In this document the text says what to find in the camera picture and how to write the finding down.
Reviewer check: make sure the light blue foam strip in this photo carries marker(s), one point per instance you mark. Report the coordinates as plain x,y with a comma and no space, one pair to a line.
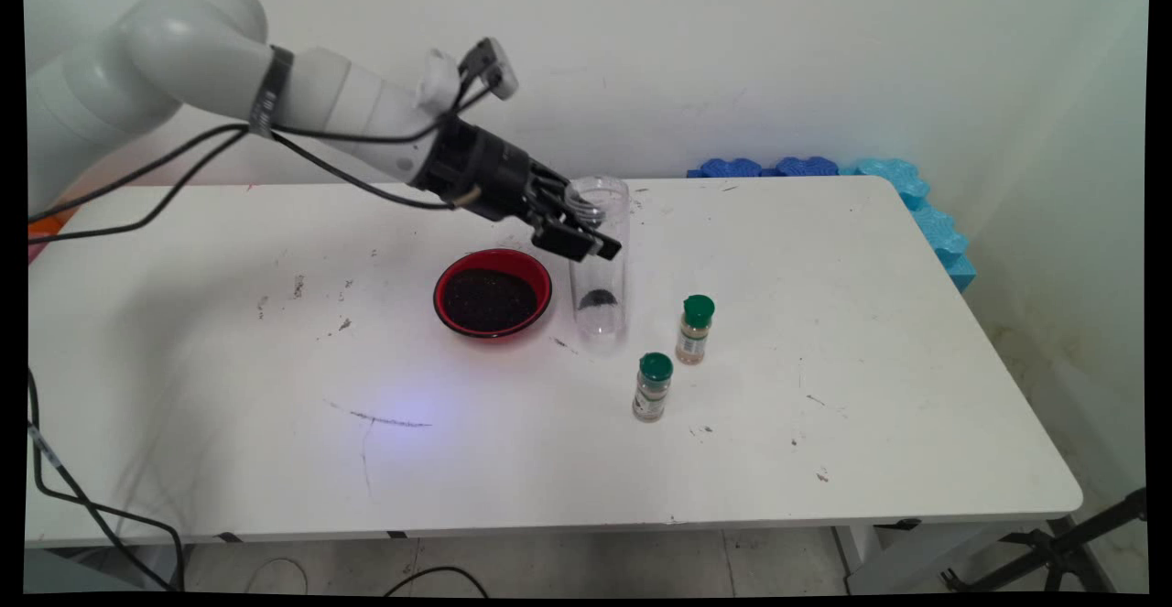
934,222

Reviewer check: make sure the black tripod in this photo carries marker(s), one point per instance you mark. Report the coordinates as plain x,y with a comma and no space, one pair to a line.
1062,552

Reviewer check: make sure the dark blue foam piece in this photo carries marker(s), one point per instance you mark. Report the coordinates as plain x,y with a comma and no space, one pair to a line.
808,167
731,168

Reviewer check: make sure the green-lidded spice bottle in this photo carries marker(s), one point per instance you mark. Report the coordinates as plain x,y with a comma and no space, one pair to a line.
696,328
652,392

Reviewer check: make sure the red bowl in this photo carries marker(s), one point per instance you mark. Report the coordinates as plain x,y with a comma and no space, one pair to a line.
546,279

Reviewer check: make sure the clear plastic jar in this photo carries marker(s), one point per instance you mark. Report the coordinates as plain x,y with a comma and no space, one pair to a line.
600,276

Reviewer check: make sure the black seeds heap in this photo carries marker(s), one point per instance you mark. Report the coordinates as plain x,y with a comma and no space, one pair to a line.
490,300
598,300

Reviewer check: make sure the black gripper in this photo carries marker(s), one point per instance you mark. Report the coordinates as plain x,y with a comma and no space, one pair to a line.
481,172

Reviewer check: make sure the orange box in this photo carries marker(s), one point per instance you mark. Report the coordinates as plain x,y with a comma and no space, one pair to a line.
41,230

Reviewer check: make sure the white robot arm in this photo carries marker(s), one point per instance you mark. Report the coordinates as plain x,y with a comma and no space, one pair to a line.
183,39

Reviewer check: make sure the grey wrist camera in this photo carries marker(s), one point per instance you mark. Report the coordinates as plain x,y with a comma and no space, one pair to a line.
493,65

